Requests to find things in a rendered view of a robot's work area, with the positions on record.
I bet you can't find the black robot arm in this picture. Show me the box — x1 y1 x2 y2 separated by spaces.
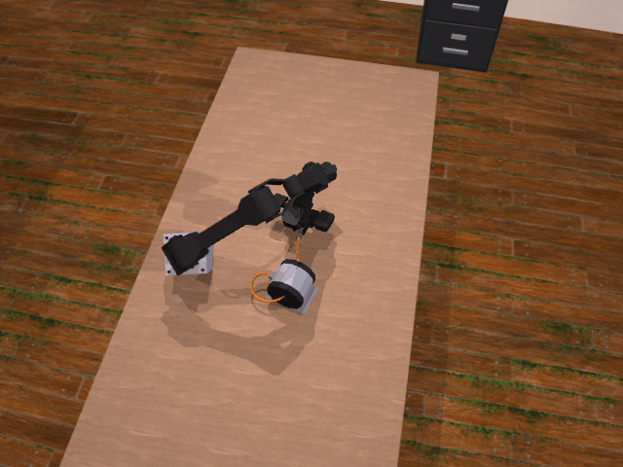
161 162 338 276

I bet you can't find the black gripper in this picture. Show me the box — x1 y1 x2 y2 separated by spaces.
274 193 335 235

